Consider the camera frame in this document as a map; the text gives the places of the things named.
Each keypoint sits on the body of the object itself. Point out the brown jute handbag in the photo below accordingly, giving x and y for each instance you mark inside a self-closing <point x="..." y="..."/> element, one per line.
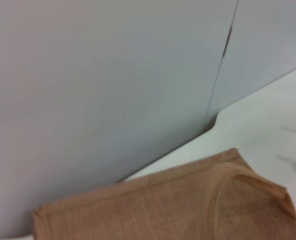
<point x="163" y="207"/>

